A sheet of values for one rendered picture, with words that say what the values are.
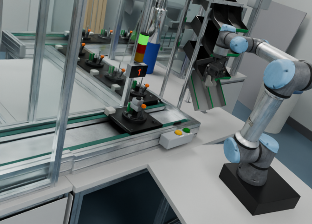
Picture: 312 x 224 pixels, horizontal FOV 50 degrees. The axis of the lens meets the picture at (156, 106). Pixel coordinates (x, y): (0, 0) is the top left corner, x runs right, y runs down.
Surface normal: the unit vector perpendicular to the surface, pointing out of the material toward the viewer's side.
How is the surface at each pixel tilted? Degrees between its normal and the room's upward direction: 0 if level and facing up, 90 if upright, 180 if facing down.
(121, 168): 0
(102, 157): 90
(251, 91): 81
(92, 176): 0
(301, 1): 90
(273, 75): 84
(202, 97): 45
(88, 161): 90
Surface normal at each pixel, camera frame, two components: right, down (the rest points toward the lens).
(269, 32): -0.83, -0.16
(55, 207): 0.67, 0.46
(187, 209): 0.25, -0.88
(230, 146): -0.95, 0.05
